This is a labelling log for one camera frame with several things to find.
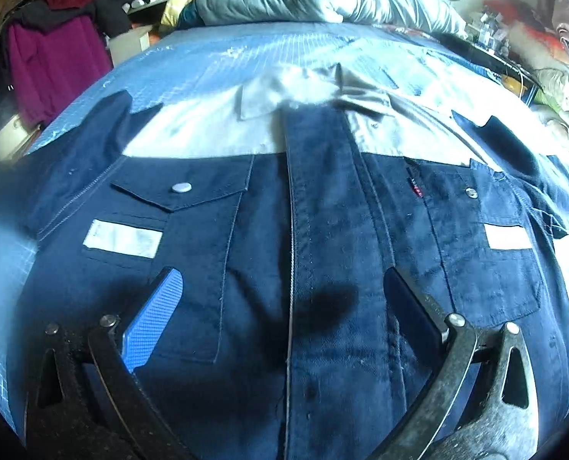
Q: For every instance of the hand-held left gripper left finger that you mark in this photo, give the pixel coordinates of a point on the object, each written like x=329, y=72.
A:
x=154, y=318

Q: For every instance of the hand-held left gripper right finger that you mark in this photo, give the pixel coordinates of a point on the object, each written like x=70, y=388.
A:
x=409, y=307

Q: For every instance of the navy and grey shirt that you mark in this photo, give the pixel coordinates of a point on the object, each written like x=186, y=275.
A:
x=332, y=249

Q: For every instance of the small white box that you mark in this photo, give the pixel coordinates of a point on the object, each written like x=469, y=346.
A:
x=13, y=136

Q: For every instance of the yellow container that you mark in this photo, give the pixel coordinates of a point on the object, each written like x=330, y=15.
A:
x=512, y=82

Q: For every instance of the black desk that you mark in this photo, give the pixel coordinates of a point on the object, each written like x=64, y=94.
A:
x=480, y=52

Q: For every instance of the blue grid bedsheet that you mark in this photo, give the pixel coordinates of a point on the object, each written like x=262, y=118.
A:
x=207, y=57

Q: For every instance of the pile of pale quilts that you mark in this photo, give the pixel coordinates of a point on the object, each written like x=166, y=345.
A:
x=552, y=76

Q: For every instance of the magenta garment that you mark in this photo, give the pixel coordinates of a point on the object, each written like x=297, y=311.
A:
x=49, y=67

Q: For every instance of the black garment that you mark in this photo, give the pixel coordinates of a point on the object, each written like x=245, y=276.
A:
x=107, y=14

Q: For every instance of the yellow cloth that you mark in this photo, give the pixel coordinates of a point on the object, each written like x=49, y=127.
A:
x=174, y=7

